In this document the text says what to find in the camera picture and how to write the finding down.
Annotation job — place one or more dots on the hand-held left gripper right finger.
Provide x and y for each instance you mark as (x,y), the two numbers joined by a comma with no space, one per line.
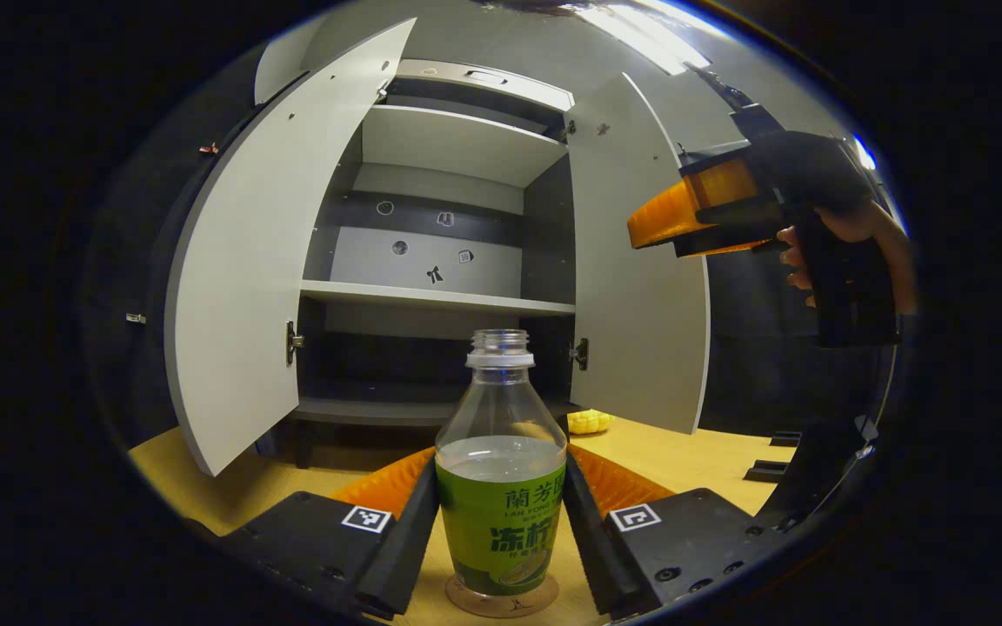
(588,539)

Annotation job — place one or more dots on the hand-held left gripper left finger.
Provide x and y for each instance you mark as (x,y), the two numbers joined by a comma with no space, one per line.
(410,539)

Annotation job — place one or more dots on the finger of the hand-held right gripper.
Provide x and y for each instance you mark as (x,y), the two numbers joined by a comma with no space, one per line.
(666,217)
(727,230)

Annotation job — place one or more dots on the round brown coaster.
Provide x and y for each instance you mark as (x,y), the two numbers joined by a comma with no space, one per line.
(466,602)

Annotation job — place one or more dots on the green label plastic bottle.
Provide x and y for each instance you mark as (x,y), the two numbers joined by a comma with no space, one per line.
(501,513)

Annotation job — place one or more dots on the white cabinet door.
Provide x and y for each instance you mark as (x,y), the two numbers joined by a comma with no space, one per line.
(640,304)
(249,278)

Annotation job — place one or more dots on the metal door hinge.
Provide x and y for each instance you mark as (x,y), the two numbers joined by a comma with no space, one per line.
(292,342)
(580,354)

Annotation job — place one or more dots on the white cabinet shelf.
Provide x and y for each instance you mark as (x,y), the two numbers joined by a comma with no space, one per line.
(431,297)
(457,143)

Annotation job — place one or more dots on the white and grey cabinet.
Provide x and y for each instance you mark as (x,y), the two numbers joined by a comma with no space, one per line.
(431,261)

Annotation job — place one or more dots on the small ceiling light panel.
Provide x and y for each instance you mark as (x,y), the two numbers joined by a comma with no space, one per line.
(865,152)

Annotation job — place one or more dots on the yellow toy corn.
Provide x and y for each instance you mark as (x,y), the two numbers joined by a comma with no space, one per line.
(589,422)

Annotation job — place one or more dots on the black backdrop cloth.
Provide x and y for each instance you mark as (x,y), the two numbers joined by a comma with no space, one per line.
(144,243)
(762,348)

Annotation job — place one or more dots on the long ceiling light panel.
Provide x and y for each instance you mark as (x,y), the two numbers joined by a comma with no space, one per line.
(649,35)

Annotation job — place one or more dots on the small black block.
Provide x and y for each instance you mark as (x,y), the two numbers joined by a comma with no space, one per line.
(764,472)
(784,438)

